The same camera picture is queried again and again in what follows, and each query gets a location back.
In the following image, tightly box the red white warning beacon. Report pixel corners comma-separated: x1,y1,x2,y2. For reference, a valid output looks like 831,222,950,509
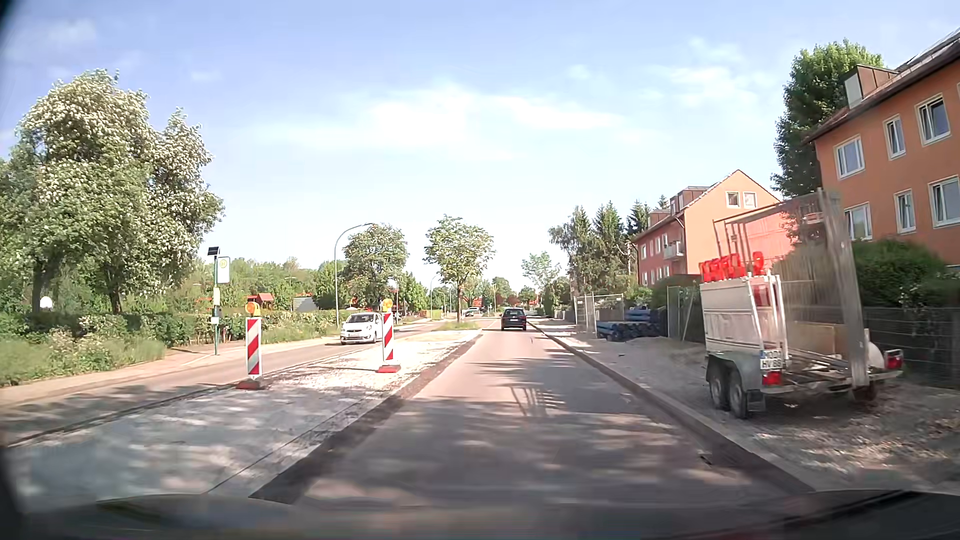
237,301,268,391
376,298,402,375

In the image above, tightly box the dark wire fence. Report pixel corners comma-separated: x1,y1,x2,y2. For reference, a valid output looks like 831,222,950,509
862,306,960,390

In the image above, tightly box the large white-flowering tree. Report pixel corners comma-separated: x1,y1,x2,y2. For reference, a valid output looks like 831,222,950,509
0,69,225,316

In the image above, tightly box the gravel pavement strip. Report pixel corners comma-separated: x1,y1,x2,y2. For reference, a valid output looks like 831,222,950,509
534,319,960,493

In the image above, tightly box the tall green tree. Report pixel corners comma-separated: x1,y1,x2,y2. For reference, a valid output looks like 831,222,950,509
771,39,886,199

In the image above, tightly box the bus stop sign post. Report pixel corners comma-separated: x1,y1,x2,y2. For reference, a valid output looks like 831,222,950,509
207,246,232,357

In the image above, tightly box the white car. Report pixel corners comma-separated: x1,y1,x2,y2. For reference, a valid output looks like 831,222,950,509
339,312,385,346

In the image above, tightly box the row of trees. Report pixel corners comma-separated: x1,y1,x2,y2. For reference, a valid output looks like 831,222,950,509
180,256,346,313

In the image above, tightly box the wire mesh construction fence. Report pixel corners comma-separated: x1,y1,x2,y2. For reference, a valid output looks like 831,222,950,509
573,283,706,345

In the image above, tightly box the curved lamp post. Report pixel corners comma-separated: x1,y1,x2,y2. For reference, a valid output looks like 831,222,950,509
333,222,375,328

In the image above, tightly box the green hedge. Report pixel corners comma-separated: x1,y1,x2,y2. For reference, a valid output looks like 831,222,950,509
772,238,960,310

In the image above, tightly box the gravel median strip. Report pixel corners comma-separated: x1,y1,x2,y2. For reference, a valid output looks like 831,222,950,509
3,328,483,505

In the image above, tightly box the grey trailer with fence panels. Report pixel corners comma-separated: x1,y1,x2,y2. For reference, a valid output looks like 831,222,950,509
699,187,906,420

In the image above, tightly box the stack of blue pipes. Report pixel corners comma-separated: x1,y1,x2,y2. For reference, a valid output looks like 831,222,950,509
595,309,664,343

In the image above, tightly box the car's own bonnet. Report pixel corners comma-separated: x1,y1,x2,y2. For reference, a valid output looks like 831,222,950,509
0,489,960,540

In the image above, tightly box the pavement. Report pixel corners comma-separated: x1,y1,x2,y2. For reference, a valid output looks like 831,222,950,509
0,321,444,410

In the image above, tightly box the grass verge with bushes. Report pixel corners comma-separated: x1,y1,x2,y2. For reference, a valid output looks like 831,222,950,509
0,309,354,388

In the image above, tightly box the grey asphalt road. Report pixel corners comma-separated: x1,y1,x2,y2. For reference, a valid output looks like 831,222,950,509
0,318,819,505

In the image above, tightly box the group of conifer trees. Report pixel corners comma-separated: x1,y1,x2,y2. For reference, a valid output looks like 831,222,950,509
547,196,670,295

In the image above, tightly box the orange gabled building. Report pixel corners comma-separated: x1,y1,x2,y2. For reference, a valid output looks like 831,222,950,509
631,169,798,288

